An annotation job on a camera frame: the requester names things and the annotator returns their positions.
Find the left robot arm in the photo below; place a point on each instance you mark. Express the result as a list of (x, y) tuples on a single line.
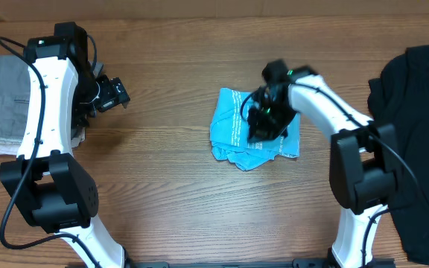
[(46, 184)]

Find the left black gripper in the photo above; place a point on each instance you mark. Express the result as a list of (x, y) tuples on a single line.
[(115, 92)]

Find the light blue printed t-shirt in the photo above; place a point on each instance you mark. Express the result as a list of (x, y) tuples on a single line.
[(229, 135)]

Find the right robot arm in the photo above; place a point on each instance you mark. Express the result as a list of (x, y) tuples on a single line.
[(364, 172)]

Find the black polo shirt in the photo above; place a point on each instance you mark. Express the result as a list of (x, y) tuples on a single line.
[(400, 96)]

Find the folded beige cloth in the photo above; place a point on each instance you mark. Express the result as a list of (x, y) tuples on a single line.
[(10, 146)]

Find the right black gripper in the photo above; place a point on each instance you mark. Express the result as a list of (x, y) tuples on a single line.
[(258, 133)]

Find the folded grey trousers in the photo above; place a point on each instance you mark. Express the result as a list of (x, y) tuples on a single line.
[(15, 89)]

